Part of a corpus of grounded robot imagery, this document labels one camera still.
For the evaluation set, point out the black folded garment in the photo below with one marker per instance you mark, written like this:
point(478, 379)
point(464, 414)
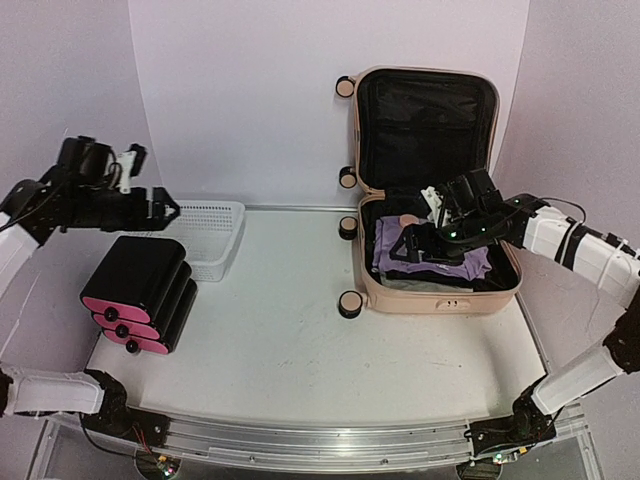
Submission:
point(426, 276)

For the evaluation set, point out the white perforated plastic basket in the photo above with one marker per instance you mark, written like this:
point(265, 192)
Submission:
point(210, 231)

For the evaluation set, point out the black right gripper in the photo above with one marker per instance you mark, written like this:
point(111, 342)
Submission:
point(412, 234)

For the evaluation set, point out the purple shirt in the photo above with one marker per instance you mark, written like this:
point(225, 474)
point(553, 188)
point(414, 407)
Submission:
point(475, 264)

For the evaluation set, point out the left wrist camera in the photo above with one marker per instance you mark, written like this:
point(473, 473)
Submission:
point(128, 165)

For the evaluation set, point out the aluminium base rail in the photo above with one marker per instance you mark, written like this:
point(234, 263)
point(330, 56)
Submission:
point(339, 449)

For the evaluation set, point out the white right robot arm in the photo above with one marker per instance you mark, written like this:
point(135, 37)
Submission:
point(609, 270)

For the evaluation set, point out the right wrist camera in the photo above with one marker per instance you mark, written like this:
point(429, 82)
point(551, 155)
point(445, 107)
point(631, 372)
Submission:
point(435, 201)

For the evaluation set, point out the beige hard-shell suitcase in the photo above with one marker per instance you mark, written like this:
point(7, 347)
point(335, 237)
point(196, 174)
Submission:
point(415, 128)

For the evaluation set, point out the black pink drawer organizer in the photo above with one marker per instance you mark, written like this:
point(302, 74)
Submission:
point(141, 294)

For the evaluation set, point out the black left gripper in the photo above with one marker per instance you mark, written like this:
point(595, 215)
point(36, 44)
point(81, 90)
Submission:
point(141, 221)

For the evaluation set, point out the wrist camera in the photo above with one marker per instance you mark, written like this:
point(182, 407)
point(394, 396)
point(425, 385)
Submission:
point(128, 165)
point(435, 201)

